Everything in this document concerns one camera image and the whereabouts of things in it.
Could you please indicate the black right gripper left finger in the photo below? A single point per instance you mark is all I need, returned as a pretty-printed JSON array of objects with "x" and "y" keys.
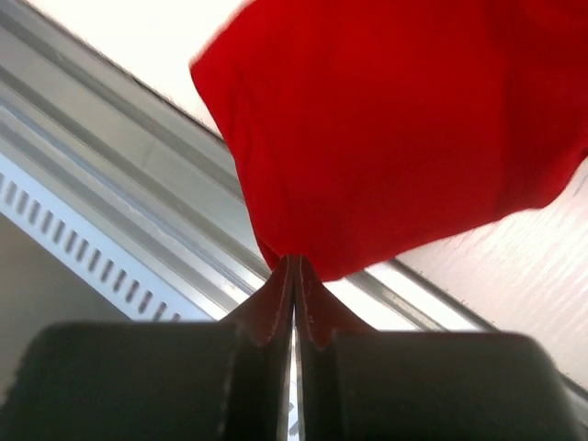
[{"x": 225, "y": 380}]

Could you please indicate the white slotted cable duct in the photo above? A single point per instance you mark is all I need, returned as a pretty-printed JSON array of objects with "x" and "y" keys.
[{"x": 100, "y": 262}]

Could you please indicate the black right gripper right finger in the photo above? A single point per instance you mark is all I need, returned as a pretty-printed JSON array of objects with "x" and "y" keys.
[{"x": 359, "y": 383}]

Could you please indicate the red t shirt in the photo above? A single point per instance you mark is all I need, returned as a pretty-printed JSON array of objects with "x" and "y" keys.
[{"x": 363, "y": 129}]

